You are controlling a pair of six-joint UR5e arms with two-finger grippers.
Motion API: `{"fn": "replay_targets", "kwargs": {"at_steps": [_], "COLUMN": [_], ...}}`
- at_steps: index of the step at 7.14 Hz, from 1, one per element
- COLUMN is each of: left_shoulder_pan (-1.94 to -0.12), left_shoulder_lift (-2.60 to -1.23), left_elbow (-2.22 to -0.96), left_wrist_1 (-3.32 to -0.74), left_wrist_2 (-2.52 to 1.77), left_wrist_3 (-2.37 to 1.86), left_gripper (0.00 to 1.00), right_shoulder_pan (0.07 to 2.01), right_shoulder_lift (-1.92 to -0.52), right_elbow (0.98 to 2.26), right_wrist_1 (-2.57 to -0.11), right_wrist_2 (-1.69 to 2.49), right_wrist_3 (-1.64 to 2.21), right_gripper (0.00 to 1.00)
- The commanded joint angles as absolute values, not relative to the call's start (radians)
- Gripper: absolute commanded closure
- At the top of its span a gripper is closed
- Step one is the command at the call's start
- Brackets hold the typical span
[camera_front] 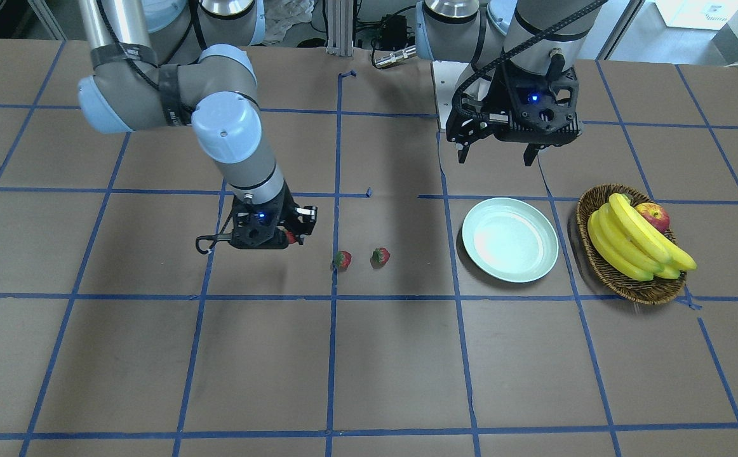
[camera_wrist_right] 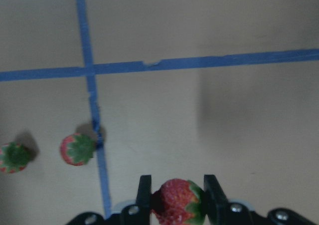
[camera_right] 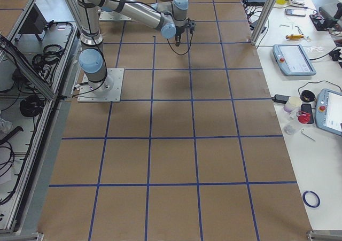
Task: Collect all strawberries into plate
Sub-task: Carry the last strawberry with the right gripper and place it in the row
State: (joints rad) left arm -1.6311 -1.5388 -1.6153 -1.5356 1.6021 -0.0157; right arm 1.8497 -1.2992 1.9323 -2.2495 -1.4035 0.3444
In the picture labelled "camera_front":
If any yellow banana bunch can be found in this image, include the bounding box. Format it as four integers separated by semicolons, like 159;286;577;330
586;193;697;282

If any light green plate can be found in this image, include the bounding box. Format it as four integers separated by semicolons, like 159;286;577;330
461;197;560;283

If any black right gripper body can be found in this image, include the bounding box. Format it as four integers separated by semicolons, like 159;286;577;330
229;188;319;249

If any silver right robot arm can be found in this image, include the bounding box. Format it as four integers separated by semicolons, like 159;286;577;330
78;1;318;249

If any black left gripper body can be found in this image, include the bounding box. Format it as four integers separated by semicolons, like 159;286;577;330
445;62;583;150

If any woven wicker basket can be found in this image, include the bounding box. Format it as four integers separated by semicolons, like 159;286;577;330
567;184;687;306

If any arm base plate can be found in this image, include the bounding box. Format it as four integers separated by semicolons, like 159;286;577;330
431;59;509;133

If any red yellow apple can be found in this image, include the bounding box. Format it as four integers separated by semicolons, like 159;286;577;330
635;202;671;234

